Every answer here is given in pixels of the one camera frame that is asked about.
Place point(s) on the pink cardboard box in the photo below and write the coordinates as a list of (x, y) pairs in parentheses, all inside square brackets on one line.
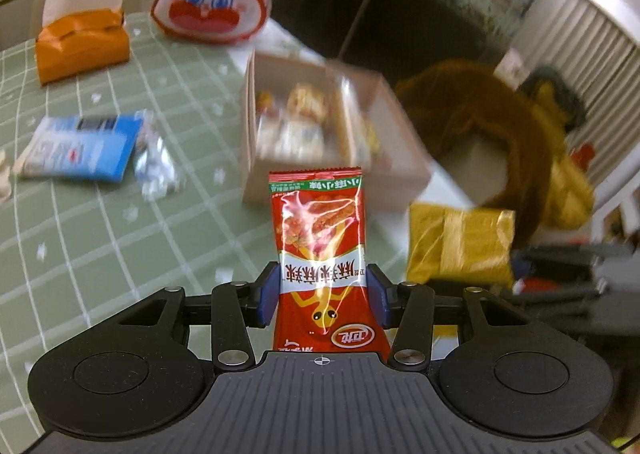
[(300, 115)]

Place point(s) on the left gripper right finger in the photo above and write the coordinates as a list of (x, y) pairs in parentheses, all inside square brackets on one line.
[(407, 308)]

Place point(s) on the orange tissue box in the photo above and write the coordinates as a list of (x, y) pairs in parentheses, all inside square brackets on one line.
[(81, 42)]

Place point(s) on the brown plush toy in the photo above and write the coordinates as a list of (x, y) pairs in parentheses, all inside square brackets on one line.
[(453, 100)]

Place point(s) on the blue snack packet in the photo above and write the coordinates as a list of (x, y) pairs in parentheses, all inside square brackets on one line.
[(93, 148)]

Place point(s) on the red snack packet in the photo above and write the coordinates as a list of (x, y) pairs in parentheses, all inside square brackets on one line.
[(320, 231)]

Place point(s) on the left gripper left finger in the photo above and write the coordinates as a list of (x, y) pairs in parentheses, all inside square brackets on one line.
[(237, 306)]

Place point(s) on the green grid tablecloth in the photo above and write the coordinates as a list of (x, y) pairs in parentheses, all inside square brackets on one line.
[(74, 253)]

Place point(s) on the yellow snack packet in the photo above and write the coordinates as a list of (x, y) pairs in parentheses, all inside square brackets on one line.
[(449, 244)]

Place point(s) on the small clear silver packet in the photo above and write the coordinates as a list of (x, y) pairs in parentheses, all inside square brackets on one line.
[(155, 169)]

